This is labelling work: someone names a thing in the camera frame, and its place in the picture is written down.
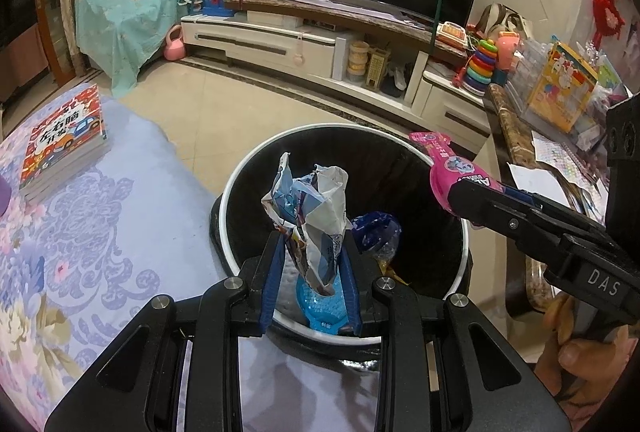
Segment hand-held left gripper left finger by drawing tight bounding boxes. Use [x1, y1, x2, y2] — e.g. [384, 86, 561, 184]
[44, 229, 288, 432]

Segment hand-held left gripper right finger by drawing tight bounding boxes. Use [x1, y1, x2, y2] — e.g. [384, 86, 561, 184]
[337, 239, 573, 432]

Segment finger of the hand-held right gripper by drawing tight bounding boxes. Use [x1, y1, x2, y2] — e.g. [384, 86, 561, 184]
[447, 199, 566, 265]
[446, 179, 608, 244]

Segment light blue round packet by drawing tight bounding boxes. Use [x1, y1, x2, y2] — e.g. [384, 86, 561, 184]
[297, 272, 352, 334]

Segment yellow snack wrapper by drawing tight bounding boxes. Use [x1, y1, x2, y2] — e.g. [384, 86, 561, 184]
[377, 259, 408, 285]

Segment pink candy wrapper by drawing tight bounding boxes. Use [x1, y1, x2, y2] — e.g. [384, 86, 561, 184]
[409, 131, 501, 215]

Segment dark blue snack wrapper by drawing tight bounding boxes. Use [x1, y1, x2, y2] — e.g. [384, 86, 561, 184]
[351, 211, 402, 255]

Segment white printed wrapper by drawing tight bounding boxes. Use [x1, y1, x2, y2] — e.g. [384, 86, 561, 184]
[261, 152, 351, 295]

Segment black trash bin white rim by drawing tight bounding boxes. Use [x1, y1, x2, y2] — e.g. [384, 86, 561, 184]
[210, 122, 473, 363]

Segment person's right hand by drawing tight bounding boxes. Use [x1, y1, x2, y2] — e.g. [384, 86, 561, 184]
[532, 293, 640, 410]

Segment white paper sheet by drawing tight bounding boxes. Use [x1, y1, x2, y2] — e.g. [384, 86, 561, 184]
[507, 161, 568, 209]

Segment clear plastic storage box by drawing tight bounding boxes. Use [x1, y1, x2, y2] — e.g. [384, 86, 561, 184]
[505, 37, 561, 113]

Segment yellow cartoon picture box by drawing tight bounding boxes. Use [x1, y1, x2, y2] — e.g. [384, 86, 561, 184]
[522, 41, 600, 133]

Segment pink toy cash register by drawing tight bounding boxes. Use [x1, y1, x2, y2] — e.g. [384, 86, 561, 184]
[437, 21, 469, 50]

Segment beige brown tote bag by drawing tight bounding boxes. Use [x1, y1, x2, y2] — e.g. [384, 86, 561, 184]
[475, 2, 533, 43]

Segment stacked yellow jars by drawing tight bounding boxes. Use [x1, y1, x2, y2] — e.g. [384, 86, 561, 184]
[348, 41, 370, 86]

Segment white television cabinet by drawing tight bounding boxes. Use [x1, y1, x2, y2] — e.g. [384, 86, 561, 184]
[180, 0, 493, 148]

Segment stack of children's books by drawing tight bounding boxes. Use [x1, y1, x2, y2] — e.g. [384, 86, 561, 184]
[19, 85, 108, 203]

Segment pink kettlebell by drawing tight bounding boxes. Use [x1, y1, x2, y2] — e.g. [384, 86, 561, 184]
[164, 25, 186, 62]

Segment blue toy base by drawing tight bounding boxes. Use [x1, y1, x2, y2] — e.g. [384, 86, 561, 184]
[202, 0, 236, 18]

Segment teal furniture cover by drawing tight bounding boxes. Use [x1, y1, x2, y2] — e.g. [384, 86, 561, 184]
[75, 0, 193, 98]

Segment wooden sliding glass door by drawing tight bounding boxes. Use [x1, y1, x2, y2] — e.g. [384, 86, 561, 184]
[0, 0, 76, 103]

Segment rainbow stacking ring toy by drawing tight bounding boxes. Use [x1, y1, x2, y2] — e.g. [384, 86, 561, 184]
[452, 37, 500, 88]

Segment red wall knot decoration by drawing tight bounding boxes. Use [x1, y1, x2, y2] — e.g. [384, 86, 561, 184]
[592, 0, 626, 48]

